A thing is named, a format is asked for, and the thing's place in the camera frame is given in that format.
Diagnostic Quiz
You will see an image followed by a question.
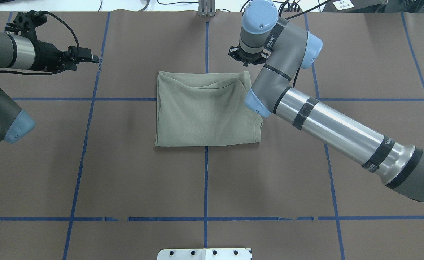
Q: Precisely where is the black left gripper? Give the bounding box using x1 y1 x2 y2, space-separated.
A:
33 41 99 72

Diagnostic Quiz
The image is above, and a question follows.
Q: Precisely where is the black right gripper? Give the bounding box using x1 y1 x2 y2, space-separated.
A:
228 46 268 66

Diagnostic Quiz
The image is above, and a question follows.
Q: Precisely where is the sage green long-sleeve shirt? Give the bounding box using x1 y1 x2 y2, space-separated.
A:
154 71 263 147

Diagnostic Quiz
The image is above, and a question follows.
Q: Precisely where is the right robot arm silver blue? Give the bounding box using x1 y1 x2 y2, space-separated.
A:
228 0 424 202

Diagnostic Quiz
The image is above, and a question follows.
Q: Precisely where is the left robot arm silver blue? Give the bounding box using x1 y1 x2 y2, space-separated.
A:
0 29 99 144

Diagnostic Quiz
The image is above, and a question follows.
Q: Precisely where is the aluminium frame post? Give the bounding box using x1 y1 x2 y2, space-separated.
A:
198 0 216 17

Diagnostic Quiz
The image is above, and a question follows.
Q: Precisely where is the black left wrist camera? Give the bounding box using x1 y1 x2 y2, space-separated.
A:
4 10 47 40

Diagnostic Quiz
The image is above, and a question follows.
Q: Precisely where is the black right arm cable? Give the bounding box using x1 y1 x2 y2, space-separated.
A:
279 0 333 89

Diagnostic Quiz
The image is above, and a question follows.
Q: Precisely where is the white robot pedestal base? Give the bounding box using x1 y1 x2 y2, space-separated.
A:
157 248 253 260

